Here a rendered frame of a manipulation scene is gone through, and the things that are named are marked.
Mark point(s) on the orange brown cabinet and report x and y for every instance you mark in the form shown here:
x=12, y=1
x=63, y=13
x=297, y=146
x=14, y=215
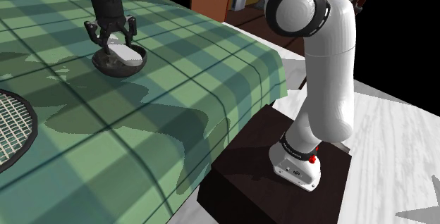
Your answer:
x=208, y=0

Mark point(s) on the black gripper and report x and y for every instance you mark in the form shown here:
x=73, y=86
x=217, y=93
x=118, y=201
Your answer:
x=107, y=10

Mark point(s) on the dark round bowl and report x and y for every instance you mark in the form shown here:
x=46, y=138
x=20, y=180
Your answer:
x=118, y=68

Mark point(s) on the bed with green plaid cover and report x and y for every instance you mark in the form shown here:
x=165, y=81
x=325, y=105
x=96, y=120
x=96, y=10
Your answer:
x=172, y=86

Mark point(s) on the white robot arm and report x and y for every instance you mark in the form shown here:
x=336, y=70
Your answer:
x=330, y=79

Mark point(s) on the dark robot stand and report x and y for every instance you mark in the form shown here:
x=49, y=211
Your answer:
x=247, y=182

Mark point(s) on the black tennis racket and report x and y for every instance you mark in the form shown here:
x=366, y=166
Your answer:
x=20, y=130

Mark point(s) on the white oval remote control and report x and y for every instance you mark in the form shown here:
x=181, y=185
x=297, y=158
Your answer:
x=129, y=55

